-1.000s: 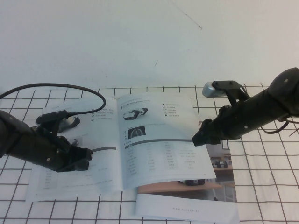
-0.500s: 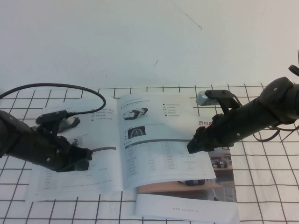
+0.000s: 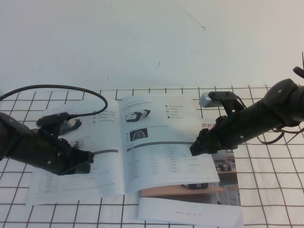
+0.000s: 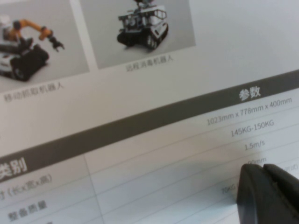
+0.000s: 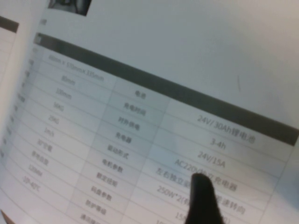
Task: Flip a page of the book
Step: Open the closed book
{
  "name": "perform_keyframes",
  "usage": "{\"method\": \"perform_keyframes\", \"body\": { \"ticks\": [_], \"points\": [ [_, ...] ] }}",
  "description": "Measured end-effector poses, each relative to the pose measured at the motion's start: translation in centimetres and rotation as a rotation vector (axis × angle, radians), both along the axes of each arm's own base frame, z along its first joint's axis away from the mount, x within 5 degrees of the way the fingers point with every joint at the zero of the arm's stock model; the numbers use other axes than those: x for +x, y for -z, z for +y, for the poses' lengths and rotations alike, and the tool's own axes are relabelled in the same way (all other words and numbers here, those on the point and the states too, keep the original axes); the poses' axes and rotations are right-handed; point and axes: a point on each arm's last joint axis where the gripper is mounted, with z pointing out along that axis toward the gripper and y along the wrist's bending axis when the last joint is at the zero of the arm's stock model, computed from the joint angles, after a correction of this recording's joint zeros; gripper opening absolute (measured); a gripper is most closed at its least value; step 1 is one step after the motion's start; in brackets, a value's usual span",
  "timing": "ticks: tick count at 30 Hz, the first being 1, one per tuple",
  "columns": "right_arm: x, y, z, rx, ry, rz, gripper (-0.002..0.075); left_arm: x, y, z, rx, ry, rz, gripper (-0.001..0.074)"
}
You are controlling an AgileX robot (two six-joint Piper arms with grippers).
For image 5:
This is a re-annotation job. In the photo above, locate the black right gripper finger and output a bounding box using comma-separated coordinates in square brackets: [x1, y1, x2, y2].
[184, 173, 229, 224]

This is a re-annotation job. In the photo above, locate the brochure with robot photo cover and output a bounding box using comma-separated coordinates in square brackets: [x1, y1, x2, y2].
[0, 209, 17, 224]

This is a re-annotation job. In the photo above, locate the white product catalog book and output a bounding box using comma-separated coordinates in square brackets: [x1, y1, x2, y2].
[0, 0, 299, 224]

